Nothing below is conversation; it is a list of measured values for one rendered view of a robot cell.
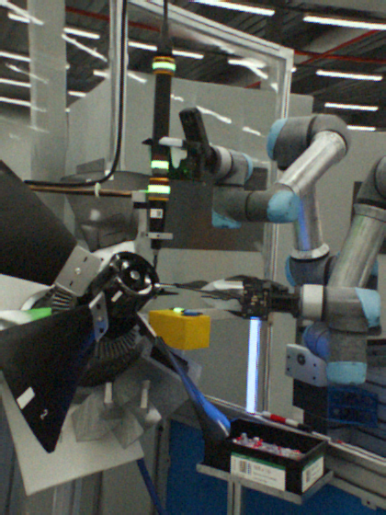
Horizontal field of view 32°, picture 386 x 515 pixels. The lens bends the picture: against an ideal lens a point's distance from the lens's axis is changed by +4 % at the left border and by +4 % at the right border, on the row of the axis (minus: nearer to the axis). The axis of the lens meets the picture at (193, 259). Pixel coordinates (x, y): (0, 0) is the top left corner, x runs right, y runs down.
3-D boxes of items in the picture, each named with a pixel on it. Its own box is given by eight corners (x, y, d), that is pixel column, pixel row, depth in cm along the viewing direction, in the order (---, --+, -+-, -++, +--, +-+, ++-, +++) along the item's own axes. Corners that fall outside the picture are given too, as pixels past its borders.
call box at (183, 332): (146, 346, 192) (148, 310, 192) (171, 343, 199) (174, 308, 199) (184, 356, 181) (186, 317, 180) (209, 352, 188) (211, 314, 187)
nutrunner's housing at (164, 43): (144, 248, 141) (153, 18, 138) (149, 248, 144) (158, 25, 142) (162, 250, 140) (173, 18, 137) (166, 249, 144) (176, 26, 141)
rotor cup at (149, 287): (59, 291, 135) (90, 254, 127) (107, 272, 147) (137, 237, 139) (100, 349, 132) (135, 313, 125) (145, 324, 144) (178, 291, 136)
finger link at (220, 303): (198, 301, 140) (241, 301, 139) (201, 295, 146) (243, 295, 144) (198, 314, 140) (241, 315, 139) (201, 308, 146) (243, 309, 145)
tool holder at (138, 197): (127, 236, 140) (129, 189, 139) (136, 236, 146) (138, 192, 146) (168, 239, 138) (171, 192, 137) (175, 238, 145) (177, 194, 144)
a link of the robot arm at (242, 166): (254, 186, 166) (256, 151, 166) (230, 182, 158) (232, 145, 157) (228, 186, 171) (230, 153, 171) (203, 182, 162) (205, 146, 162)
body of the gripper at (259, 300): (241, 284, 136) (300, 288, 134) (244, 277, 145) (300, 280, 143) (239, 320, 137) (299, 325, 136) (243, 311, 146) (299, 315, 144)
